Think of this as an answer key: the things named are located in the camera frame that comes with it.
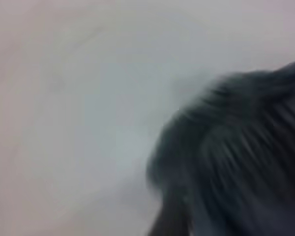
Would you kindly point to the blue denim jeans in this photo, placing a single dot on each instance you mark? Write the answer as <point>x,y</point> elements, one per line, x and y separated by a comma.
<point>236,159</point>

